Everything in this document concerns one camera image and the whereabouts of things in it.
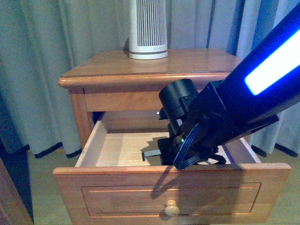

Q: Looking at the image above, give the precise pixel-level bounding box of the white cylindrical air purifier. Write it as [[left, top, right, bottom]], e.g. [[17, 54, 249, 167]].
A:
[[129, 0, 168, 60]]

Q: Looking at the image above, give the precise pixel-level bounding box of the wooden drawer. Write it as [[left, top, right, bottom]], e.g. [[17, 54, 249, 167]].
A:
[[53, 120, 291, 225]]

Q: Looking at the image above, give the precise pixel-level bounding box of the blue ribbon cable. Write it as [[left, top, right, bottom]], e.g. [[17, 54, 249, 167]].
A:
[[172, 121, 209, 170]]

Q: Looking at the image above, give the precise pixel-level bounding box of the light grey curtain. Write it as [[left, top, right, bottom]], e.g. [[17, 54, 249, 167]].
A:
[[0, 0, 298, 158]]

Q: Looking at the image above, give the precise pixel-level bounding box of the wooden upper drawer knob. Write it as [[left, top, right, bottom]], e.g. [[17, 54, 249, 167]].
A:
[[160, 199, 180, 218]]

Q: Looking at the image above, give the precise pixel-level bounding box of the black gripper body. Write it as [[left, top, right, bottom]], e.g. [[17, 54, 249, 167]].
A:
[[142, 137, 225, 166]]

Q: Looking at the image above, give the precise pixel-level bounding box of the wooden nightstand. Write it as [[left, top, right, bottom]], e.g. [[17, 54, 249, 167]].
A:
[[58, 49, 241, 146]]

